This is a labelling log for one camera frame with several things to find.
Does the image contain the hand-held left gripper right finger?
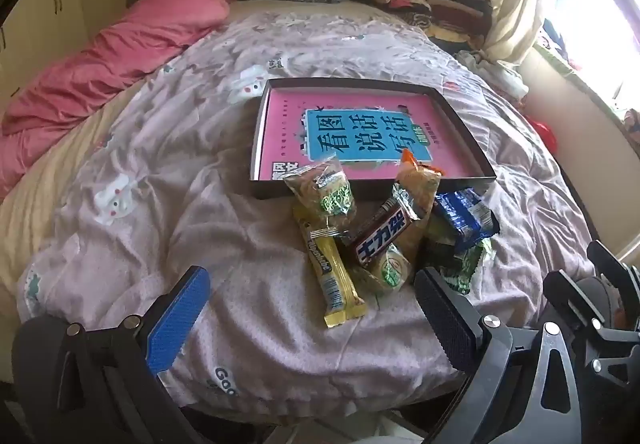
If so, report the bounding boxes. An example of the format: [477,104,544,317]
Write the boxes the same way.
[413,267,581,444]

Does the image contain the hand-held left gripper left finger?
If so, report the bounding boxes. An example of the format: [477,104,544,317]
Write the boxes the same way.
[11,265,212,444]

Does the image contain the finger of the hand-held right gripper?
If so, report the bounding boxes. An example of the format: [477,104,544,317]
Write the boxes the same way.
[544,269,626,340]
[586,240,640,297]

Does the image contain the dark green snack packet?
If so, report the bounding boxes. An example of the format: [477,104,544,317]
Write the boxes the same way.
[427,239,496,295]

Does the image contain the round cake packet green label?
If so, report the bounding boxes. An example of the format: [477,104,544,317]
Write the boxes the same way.
[350,244,416,297]

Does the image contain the brown chocolate bar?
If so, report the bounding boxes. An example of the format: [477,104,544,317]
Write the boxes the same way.
[347,198,418,267]

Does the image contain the blue cookie packet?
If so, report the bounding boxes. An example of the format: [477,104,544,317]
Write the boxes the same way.
[432,187,501,252]

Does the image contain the yellow wafer bar packet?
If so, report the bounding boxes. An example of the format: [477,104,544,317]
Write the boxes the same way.
[292,204,368,329]

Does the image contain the orange noodle snack packet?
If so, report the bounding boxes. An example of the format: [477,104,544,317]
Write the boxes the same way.
[392,149,443,265]

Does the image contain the clear cracker packet green label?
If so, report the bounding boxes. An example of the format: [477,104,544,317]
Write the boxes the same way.
[282,159,358,232]

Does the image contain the shallow dark cardboard box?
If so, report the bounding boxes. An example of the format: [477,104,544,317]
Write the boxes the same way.
[250,78,497,201]

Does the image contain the patterned cushion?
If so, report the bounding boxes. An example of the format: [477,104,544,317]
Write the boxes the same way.
[622,108,640,145]

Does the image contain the red item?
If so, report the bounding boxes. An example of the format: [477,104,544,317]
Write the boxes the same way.
[530,116,558,152]

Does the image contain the printed lilac blanket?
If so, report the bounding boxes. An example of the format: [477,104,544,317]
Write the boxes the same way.
[15,0,596,425]

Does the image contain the white cloth heap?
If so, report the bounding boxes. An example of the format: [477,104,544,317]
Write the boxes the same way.
[455,48,528,99]

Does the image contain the pink book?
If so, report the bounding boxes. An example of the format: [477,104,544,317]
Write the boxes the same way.
[257,88,483,182]

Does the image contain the window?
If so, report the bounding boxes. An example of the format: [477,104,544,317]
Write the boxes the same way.
[542,0,640,115]

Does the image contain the pink quilt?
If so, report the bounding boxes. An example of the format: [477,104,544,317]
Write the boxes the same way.
[0,0,231,202]

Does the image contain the pile of folded clothes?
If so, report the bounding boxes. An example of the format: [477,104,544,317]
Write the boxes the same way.
[367,0,493,57]

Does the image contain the cream wardrobe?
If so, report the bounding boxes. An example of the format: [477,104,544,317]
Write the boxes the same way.
[0,0,96,89]

